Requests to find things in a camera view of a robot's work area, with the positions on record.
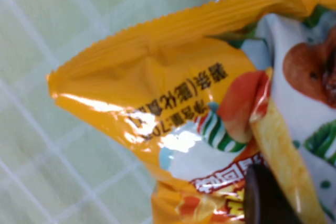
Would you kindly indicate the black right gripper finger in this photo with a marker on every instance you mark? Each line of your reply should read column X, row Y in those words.
column 262, row 203

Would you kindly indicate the orange chip bag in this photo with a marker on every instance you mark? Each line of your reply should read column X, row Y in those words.
column 157, row 85

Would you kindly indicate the green checkered tablecloth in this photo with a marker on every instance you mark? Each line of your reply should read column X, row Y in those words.
column 39, row 155

